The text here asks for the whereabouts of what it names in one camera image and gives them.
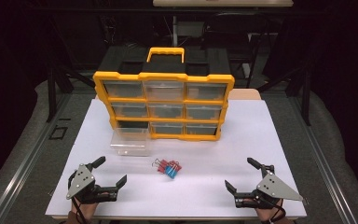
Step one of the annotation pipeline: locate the person's left hand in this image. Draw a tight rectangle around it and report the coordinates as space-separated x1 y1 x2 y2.
71 198 100 221

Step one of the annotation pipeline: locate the yellow black drawer organizer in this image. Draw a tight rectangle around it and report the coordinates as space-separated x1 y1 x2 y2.
92 46 236 142

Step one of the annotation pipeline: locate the blue binder clip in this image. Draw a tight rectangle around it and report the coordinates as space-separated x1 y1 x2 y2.
164 165 179 180

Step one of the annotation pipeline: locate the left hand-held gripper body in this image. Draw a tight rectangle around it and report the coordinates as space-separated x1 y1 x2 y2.
65 163 119 205

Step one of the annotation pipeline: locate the black metal stand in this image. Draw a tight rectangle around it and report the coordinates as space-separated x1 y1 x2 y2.
45 15 97 123
255 18 313 127

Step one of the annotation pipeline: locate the person's right hand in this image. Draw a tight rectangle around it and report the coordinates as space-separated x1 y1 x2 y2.
254 199 285 223

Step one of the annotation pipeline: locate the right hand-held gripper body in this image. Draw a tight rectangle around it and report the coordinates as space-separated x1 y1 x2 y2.
234 164 305 210

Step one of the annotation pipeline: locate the beige wooden board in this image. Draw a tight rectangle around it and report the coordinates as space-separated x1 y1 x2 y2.
228 88 262 101

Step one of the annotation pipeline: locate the aluminium rail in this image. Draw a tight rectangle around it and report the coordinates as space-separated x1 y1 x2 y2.
0 92 73 224
290 96 358 224

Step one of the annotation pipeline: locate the red binder clip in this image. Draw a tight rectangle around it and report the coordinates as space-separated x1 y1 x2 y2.
152 158 170 175
167 160 183 172

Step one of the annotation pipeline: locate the black cable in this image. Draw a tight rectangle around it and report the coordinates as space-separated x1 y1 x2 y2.
260 195 288 224
67 170 89 224

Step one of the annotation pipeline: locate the set of clear organizer drawers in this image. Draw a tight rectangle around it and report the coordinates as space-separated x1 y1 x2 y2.
102 80 228 136

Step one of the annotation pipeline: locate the white post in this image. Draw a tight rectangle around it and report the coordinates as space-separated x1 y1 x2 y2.
172 14 179 48

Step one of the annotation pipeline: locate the clear plastic drawer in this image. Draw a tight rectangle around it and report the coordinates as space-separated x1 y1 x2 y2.
109 126 153 158

